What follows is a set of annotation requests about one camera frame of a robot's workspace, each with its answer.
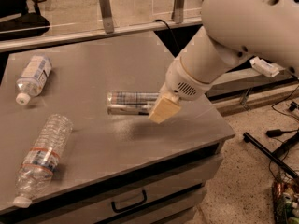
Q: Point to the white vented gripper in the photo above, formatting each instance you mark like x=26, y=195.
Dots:
x=177, y=79

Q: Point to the basket of colourful items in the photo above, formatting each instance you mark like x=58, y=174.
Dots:
x=285, y=194

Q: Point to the white tag on arm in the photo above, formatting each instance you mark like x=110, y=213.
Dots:
x=263, y=67

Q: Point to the black office chair left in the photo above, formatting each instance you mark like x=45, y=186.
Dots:
x=18, y=22

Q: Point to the metal glass bracket middle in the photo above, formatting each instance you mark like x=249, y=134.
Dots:
x=178, y=11

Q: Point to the metal glass bracket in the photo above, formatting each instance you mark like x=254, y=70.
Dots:
x=107, y=17
x=178, y=11

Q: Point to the black stand leg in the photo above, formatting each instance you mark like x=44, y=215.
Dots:
x=288, y=170

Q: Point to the white label water bottle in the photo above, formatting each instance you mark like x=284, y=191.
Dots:
x=33, y=79

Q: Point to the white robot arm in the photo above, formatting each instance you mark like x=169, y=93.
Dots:
x=232, y=32

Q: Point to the blue silver redbull can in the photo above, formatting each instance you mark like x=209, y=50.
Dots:
x=130, y=103

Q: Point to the metal glass bracket left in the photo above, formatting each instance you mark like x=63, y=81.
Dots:
x=107, y=17

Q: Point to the clear ribbed water bottle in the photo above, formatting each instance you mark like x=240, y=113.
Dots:
x=38, y=166

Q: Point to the grey drawer with black handle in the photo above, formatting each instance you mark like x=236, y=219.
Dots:
x=177, y=190

